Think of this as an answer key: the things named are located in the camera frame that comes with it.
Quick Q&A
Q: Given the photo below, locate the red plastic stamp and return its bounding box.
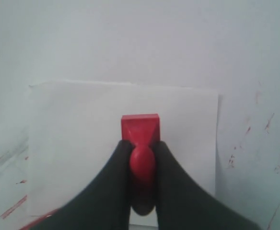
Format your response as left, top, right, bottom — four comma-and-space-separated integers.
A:
120, 114, 160, 187

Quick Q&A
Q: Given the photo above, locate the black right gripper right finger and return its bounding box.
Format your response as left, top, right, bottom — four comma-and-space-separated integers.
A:
153, 141, 260, 230

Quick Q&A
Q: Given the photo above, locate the white paper sheet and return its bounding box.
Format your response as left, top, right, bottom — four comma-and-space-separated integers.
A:
27, 81, 218, 216

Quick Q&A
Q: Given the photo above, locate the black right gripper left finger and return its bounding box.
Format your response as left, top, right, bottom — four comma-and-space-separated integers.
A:
32, 140, 133, 230

